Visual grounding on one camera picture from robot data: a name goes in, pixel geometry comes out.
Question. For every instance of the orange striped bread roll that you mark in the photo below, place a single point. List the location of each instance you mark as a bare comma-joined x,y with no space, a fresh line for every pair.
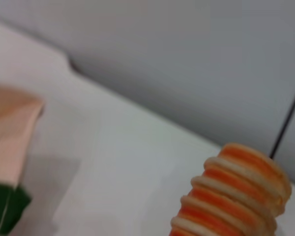
231,196

